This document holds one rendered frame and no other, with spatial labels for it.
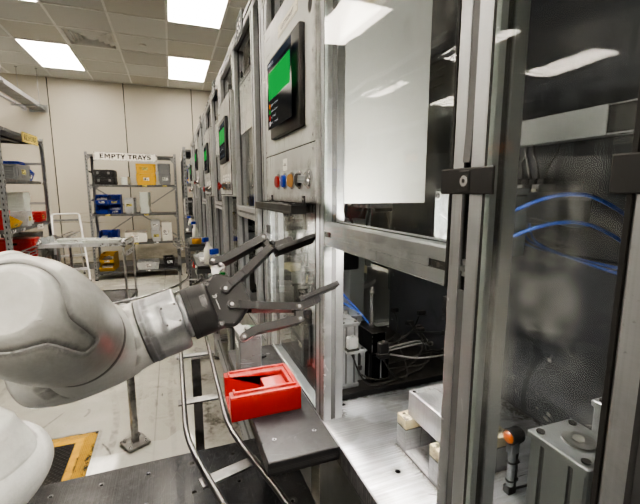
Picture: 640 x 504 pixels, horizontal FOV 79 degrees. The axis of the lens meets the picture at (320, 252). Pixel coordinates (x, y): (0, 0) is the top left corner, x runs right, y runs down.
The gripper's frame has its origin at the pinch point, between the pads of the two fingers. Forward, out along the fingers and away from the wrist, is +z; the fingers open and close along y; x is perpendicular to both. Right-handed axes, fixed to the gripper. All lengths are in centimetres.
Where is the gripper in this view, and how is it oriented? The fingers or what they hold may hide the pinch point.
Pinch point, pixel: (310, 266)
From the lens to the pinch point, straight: 63.0
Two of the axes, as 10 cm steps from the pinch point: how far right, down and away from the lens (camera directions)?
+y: -4.3, -8.8, 2.3
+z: 8.7, -3.3, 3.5
